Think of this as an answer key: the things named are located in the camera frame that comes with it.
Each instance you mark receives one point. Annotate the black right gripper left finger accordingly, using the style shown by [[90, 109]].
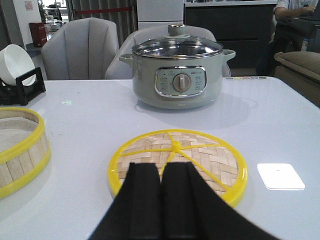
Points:
[[135, 213]]

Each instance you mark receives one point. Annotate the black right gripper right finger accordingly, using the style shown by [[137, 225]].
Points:
[[191, 210]]

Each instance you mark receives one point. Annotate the woven bamboo steamer lid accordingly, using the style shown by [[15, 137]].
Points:
[[221, 165]]

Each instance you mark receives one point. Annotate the bamboo steamer tray yellow rims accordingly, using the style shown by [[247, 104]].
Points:
[[24, 148]]

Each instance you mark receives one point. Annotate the grey-green electric cooking pot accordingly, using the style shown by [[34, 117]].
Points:
[[177, 83]]

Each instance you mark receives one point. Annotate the glass pot lid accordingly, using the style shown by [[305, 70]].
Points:
[[178, 45]]

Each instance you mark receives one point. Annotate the black bowl rack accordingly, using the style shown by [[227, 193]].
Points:
[[21, 94]]

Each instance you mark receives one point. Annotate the grey armchair left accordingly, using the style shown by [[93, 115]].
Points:
[[81, 49]]

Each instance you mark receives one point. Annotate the beige sofa cushion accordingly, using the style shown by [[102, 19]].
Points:
[[300, 70]]

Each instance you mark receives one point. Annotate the dark cabinet counter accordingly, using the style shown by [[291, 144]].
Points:
[[244, 26]]

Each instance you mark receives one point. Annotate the white bowl rightmost in rack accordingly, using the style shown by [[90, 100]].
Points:
[[14, 62]]

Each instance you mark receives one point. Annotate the red box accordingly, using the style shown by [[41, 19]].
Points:
[[38, 33]]

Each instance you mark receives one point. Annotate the seated person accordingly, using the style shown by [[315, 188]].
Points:
[[284, 8]]

